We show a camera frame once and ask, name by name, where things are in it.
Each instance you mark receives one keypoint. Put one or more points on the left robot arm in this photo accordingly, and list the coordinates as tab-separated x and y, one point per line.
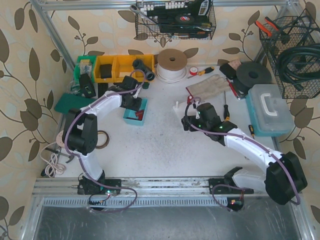
80	134

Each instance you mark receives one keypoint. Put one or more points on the black green meter device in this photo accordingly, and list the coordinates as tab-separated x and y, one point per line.
86	86

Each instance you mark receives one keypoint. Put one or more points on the silver wrench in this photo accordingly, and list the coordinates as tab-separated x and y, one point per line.
136	10

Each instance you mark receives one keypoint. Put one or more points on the top wire basket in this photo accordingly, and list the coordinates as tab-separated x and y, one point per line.
166	20

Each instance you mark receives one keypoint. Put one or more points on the beige work glove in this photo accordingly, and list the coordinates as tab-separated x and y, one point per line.
208	88

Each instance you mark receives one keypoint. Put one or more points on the red white tape roll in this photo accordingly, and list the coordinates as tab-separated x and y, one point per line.
193	71

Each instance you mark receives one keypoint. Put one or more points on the black orange screwdriver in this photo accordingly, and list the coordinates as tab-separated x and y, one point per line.
226	113

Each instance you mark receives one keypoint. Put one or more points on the black box in bin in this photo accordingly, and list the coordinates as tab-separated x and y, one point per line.
105	71

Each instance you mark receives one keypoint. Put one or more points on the yellow storage bin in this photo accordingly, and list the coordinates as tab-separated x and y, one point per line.
122	65

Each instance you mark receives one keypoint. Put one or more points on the black tape roll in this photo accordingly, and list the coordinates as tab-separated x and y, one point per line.
184	19

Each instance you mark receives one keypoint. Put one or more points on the red spring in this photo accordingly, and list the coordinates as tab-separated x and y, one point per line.
140	114

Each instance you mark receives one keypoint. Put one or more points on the wire basket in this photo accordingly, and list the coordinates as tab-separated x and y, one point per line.
293	53
166	20

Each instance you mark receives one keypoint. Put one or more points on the blue plastic tray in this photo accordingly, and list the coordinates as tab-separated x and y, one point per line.
136	118

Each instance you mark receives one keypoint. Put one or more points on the brown tape roll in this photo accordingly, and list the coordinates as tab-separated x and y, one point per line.
103	139

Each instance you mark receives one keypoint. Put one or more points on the dark grey pipe fitting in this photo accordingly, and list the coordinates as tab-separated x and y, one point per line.
138	64

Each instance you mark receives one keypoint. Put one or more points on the green storage bin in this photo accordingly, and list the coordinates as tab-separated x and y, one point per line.
84	65

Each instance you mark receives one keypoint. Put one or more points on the green cutting mat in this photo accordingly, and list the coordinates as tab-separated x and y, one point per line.
69	101

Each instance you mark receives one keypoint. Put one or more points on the small hammer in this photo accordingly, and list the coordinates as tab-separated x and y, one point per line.
59	153

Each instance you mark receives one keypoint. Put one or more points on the right wire basket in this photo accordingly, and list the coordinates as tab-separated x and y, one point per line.
293	53

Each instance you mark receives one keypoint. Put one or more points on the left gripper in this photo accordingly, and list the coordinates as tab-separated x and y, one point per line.
135	104

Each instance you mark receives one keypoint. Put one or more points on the white peg base plate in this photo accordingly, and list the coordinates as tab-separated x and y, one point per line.
179	108

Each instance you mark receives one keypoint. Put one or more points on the white cable spool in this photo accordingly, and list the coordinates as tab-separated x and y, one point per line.
171	66

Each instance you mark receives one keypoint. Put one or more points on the blue clear toolbox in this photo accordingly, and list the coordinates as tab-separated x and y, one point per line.
268	111

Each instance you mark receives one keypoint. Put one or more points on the black rectangular block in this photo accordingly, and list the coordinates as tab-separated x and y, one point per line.
102	88

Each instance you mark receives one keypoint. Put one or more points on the small yellow black screwdriver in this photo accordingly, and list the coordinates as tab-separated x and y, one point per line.
251	130

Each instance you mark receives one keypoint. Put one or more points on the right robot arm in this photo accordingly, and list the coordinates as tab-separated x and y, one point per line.
281	175

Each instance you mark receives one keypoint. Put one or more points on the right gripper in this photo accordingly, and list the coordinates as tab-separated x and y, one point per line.
188	122

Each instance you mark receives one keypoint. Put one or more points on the black disc spool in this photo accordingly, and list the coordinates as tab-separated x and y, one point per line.
249	74

